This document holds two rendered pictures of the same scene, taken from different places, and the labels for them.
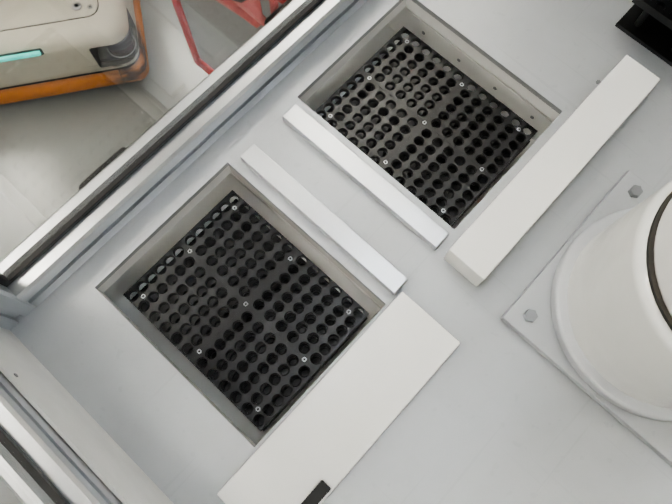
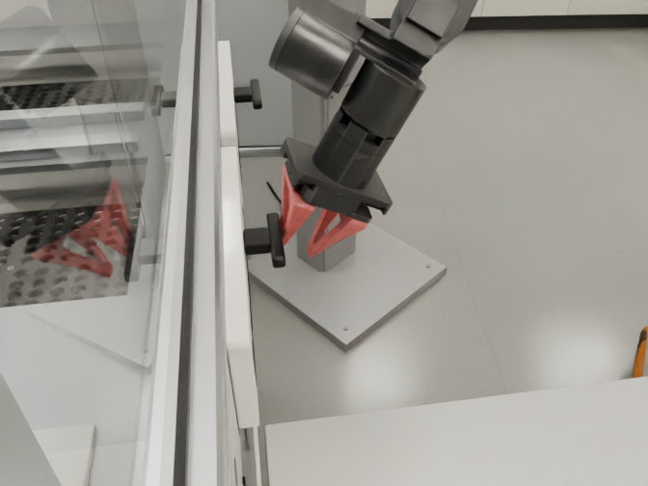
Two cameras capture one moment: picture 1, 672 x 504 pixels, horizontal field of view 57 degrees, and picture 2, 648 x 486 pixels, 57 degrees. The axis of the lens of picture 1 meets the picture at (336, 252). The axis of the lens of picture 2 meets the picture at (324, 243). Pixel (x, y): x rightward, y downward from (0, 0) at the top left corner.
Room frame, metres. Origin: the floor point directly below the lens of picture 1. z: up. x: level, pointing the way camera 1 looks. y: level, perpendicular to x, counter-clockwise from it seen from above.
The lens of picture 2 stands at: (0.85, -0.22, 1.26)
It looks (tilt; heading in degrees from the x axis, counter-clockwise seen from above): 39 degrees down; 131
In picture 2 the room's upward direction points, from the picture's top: straight up
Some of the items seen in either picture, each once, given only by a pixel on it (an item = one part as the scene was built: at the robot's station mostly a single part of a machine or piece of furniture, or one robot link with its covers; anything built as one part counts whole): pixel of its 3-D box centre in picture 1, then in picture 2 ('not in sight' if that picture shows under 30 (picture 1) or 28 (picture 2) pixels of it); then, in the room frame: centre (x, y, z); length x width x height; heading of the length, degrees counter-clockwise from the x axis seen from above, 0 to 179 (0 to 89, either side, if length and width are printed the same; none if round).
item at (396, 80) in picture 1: (420, 134); not in sight; (0.37, -0.10, 0.87); 0.22 x 0.18 x 0.06; 49
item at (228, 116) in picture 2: not in sight; (229, 117); (0.26, 0.25, 0.87); 0.29 x 0.02 x 0.11; 139
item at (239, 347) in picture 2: not in sight; (237, 268); (0.50, 0.05, 0.87); 0.29 x 0.02 x 0.11; 139
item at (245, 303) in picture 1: (249, 309); not in sight; (0.13, 0.10, 0.87); 0.22 x 0.18 x 0.06; 49
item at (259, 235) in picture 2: not in sight; (262, 240); (0.52, 0.07, 0.91); 0.07 x 0.04 x 0.01; 139
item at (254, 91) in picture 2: not in sight; (247, 94); (0.28, 0.27, 0.91); 0.07 x 0.04 x 0.01; 139
